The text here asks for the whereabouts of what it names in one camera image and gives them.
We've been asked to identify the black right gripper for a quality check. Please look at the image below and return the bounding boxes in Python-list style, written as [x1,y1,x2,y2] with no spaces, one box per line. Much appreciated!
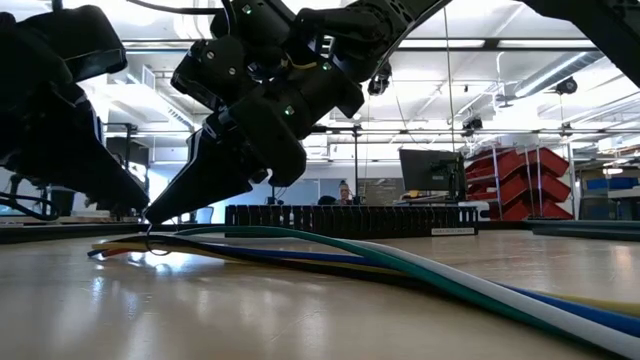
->
[143,59,365,225]

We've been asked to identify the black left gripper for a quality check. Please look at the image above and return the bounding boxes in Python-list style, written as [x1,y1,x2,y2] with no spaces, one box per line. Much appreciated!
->
[0,14,150,214]

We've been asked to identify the bundle of coloured cables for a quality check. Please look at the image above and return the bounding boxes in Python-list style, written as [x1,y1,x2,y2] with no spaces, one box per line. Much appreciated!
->
[173,224,621,359]

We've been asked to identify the black slotted cable duct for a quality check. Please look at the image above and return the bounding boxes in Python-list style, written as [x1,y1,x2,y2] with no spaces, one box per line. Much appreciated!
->
[224,203,480,240]

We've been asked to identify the black cable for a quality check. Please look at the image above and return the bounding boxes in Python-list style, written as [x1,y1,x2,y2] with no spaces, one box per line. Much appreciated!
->
[112,235,461,296]

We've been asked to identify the white cable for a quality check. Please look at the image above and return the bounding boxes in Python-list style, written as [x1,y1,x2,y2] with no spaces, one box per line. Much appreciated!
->
[344,239,640,360]

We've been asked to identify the person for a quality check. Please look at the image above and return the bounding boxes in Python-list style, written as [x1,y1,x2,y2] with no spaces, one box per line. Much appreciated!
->
[335,179,354,206]

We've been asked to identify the black ceiling spotlight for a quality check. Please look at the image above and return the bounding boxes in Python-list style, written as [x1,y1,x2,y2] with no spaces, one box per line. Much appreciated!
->
[367,62,394,97]
[555,75,579,96]
[462,116,484,137]

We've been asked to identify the black computer monitor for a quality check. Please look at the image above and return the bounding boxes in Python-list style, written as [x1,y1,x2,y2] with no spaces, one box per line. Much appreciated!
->
[398,148,467,202]

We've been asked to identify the red storage bin rack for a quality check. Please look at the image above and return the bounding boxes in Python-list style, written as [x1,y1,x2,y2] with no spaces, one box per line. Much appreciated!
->
[464,145,575,222]

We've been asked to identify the blue storage bins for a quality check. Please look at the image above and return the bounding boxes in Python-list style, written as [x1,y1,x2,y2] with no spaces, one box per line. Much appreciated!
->
[584,176,640,192]

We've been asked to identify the black aluminium table frame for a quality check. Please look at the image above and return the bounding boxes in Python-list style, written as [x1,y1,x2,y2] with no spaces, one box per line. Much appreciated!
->
[0,218,640,246]

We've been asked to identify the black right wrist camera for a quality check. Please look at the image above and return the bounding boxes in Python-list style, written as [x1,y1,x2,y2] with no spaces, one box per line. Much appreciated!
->
[171,35,247,112]

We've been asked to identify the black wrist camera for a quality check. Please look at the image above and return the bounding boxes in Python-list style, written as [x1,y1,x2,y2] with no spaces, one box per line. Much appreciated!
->
[171,35,247,112]
[19,4,129,84]

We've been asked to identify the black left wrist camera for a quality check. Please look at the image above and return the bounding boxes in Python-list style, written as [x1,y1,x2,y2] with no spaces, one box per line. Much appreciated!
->
[19,4,129,84]

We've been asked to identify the black metal frame stand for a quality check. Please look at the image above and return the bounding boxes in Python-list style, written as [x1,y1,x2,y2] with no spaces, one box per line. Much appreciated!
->
[304,124,362,206]

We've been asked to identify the thin hanging cord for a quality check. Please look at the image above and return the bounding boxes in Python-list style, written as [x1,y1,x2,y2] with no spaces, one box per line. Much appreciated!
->
[442,7,455,151]

